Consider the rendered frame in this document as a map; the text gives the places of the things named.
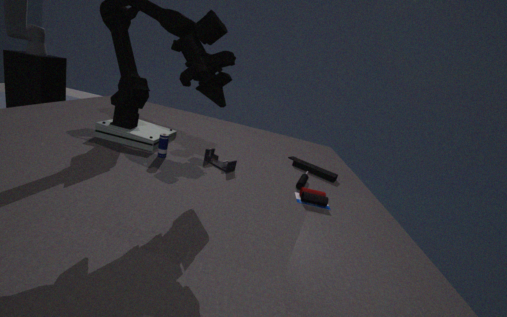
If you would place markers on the blue and white battery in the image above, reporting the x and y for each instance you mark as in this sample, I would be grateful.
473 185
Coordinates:
162 145

